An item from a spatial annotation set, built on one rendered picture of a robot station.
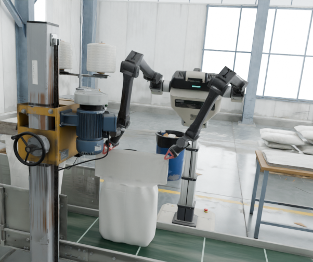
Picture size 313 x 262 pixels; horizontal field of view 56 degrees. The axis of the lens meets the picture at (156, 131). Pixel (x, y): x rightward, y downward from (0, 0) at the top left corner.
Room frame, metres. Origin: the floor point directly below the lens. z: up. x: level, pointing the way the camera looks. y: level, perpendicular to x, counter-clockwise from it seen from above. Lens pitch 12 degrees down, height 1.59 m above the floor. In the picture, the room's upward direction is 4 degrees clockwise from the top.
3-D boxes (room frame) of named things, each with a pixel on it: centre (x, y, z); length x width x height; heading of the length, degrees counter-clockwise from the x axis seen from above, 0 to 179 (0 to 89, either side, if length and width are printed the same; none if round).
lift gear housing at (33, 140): (1.48, 0.62, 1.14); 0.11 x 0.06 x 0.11; 78
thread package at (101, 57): (1.74, 0.35, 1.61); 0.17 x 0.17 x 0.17
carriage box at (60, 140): (1.67, 0.60, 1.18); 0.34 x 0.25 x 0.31; 168
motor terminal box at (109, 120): (1.62, 0.27, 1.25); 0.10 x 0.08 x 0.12; 13
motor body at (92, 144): (1.59, 0.37, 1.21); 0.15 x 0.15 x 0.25
